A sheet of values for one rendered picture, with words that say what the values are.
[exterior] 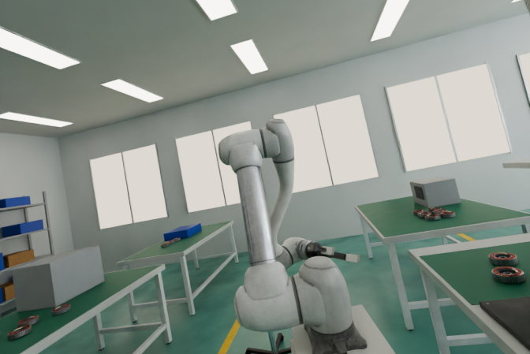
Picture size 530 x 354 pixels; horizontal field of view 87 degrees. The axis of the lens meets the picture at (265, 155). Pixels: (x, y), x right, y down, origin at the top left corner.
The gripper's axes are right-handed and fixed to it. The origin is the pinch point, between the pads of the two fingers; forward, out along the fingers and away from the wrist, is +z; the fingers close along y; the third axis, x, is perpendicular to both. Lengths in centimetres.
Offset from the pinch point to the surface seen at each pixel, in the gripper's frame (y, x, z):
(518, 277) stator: -74, 9, 27
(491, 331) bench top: -41, -14, 31
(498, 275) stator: -71, 9, 21
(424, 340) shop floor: -145, -36, -59
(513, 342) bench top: -38, -15, 38
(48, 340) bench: 89, -81, -135
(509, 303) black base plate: -54, -3, 31
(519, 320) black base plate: -46, -8, 37
